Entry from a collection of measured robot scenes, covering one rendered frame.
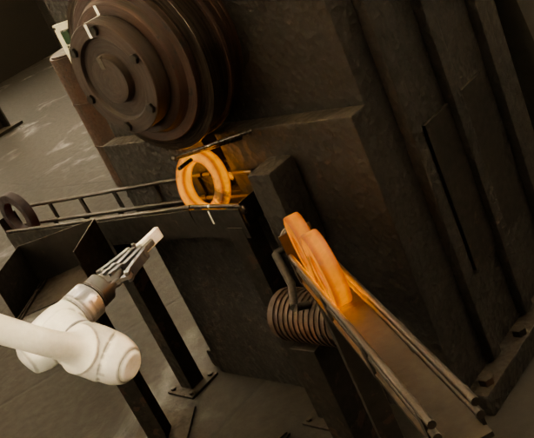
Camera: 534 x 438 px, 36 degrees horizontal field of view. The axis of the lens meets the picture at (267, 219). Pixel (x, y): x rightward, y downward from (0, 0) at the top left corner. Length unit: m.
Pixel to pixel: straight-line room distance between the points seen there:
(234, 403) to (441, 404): 1.54
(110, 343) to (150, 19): 0.71
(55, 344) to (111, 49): 0.69
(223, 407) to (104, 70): 1.19
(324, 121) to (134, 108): 0.46
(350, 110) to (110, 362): 0.74
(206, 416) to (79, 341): 1.05
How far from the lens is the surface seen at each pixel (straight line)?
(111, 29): 1.91
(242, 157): 2.11
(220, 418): 2.65
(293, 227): 1.66
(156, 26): 1.90
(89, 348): 1.71
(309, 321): 1.88
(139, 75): 1.93
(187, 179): 2.24
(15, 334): 1.66
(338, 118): 1.84
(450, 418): 1.17
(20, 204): 3.00
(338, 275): 1.50
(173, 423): 2.73
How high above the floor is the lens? 1.43
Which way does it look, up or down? 22 degrees down
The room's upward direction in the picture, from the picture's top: 25 degrees counter-clockwise
